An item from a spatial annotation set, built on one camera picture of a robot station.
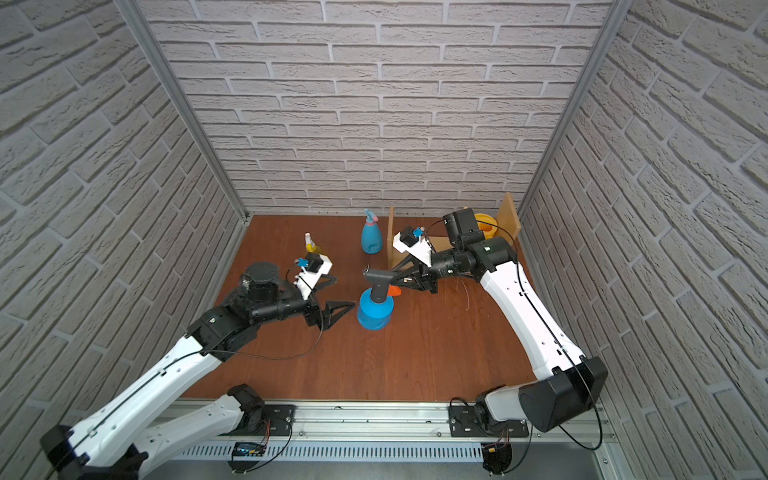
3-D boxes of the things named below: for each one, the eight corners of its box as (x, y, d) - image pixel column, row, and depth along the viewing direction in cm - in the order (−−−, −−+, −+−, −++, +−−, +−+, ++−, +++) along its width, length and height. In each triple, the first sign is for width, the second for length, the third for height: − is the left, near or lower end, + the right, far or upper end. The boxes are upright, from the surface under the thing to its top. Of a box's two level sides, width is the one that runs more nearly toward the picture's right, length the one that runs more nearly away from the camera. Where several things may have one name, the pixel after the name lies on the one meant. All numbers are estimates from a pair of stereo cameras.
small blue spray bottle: (359, 249, 111) (355, 218, 98) (369, 239, 114) (366, 208, 101) (374, 257, 108) (371, 227, 95) (383, 247, 112) (382, 216, 98)
